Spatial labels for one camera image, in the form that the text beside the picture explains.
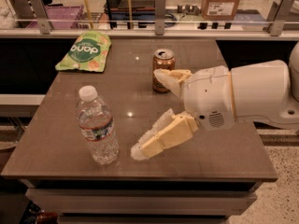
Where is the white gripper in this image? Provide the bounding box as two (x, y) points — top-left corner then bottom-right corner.
(131, 65), (235, 161)

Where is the clear plastic water bottle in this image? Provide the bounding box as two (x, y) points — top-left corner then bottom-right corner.
(76, 85), (119, 165)

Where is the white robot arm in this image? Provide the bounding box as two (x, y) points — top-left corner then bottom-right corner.
(131, 43), (299, 161)

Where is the green rice chip bag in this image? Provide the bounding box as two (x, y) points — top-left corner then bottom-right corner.
(55, 31), (111, 73)

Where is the orange LaCroix soda can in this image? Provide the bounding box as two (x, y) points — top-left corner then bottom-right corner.
(152, 49), (175, 93)

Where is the cardboard box with label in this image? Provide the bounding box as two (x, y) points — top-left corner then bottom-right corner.
(201, 0), (240, 21)

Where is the glass railing with metal posts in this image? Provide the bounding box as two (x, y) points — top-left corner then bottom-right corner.
(0, 0), (299, 40)

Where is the purple plastic crate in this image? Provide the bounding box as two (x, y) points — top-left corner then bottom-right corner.
(26, 4), (85, 30)

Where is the yellow broom handle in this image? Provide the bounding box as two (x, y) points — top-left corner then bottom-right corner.
(84, 0), (93, 29)

